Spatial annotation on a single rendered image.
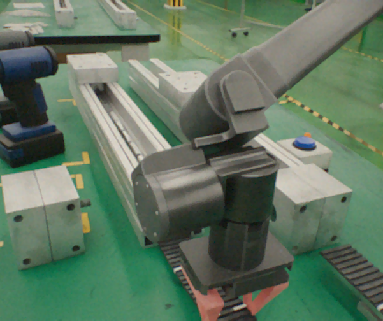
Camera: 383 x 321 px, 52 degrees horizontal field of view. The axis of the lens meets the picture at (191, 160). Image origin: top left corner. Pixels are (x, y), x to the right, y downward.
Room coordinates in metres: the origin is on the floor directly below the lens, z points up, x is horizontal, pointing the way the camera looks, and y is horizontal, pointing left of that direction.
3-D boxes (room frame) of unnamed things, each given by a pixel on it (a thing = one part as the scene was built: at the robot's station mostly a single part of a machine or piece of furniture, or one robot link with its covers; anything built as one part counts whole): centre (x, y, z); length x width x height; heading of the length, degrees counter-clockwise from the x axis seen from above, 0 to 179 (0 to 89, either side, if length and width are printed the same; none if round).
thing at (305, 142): (0.71, -0.22, 0.84); 0.04 x 0.04 x 0.02
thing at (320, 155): (0.70, -0.22, 0.81); 0.10 x 0.08 x 0.06; 114
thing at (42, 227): (0.46, 0.20, 0.83); 0.11 x 0.10 x 0.10; 118
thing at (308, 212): (0.51, -0.18, 0.83); 0.12 x 0.09 x 0.10; 114
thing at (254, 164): (0.31, -0.04, 0.98); 0.07 x 0.06 x 0.07; 120
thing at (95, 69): (1.06, 0.28, 0.87); 0.16 x 0.11 x 0.07; 24
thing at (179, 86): (0.91, 0.01, 0.87); 0.16 x 0.11 x 0.07; 24
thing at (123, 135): (0.83, 0.18, 0.82); 0.80 x 0.10 x 0.09; 24
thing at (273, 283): (0.32, -0.06, 0.85); 0.07 x 0.07 x 0.09; 24
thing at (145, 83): (0.91, 0.01, 0.82); 0.80 x 0.10 x 0.09; 24
